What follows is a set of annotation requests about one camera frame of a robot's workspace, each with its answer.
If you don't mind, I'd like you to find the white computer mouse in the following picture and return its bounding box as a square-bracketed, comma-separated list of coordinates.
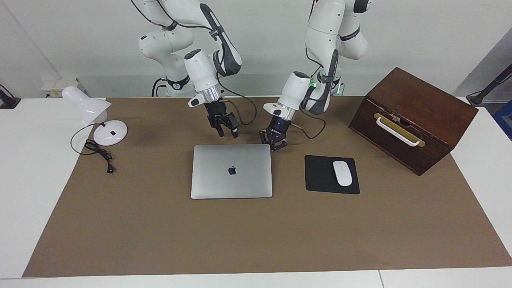
[333, 160, 353, 187]

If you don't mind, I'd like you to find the brown table mat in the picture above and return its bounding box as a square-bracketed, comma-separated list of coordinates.
[22, 96, 512, 278]

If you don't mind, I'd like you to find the white desk lamp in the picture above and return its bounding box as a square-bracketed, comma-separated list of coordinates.
[61, 86, 128, 146]

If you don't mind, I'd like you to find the black stand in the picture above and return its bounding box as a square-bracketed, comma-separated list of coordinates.
[466, 63, 512, 107]

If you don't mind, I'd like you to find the white wall power strip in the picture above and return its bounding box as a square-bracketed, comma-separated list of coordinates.
[41, 78, 86, 99]

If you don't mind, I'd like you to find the black table clamp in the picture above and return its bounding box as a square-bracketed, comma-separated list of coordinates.
[0, 84, 21, 110]

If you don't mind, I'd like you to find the black lamp power cable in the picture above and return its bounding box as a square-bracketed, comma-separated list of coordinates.
[70, 122, 115, 174]

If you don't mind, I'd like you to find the blue crate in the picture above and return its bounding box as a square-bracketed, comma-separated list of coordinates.
[493, 100, 512, 141]

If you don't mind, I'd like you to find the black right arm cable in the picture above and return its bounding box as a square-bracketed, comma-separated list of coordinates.
[130, 0, 258, 127]

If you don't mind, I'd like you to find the white box handle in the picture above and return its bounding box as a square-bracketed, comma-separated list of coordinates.
[376, 116, 420, 147]

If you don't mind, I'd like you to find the dark brown wooden box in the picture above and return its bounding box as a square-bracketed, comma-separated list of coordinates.
[348, 67, 479, 176]

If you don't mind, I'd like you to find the black mouse pad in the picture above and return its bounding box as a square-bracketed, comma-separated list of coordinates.
[304, 155, 360, 195]

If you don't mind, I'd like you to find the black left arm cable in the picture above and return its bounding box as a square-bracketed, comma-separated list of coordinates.
[291, 47, 327, 140]

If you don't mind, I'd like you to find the black arm base cable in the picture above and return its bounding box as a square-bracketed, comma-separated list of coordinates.
[151, 78, 167, 98]

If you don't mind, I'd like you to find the brass handle plate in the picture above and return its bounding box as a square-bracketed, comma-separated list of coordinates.
[374, 113, 426, 148]

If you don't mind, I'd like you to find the silver laptop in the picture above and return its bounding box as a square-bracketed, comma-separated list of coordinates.
[190, 144, 273, 200]

